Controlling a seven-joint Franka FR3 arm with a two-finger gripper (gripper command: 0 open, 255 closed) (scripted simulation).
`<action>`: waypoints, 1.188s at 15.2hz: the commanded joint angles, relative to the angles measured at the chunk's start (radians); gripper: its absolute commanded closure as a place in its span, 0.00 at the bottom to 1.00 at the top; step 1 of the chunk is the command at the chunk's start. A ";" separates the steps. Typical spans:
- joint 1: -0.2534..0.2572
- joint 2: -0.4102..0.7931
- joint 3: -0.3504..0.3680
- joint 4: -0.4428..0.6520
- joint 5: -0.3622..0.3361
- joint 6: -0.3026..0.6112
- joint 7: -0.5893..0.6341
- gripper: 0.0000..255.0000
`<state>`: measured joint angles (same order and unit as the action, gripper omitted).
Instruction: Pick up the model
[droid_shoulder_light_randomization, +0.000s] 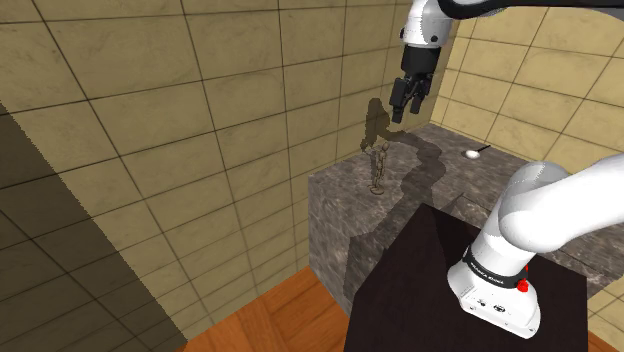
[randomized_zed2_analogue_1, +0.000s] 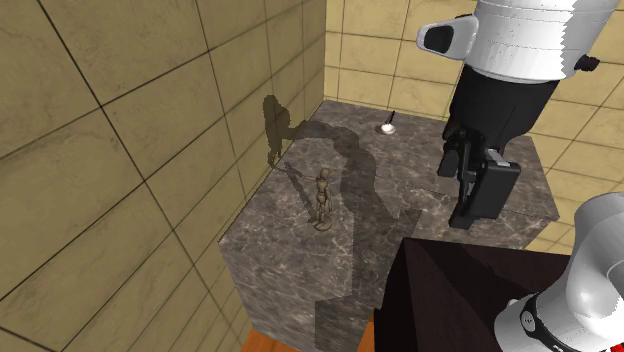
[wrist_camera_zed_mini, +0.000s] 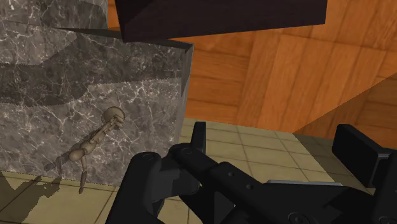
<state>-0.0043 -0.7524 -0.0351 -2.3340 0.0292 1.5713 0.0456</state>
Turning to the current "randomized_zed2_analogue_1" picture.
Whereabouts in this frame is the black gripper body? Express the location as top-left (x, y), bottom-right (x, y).
top-left (443, 64), bottom-right (560, 152)

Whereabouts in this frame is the wooden mannequin figure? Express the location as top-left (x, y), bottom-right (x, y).
top-left (291, 167), bottom-right (336, 232)

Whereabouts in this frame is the silver spoon with black handle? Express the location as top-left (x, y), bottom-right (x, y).
top-left (374, 110), bottom-right (398, 136)

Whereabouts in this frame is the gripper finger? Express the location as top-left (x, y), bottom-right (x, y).
top-left (447, 142), bottom-right (522, 231)
top-left (436, 127), bottom-right (473, 180)

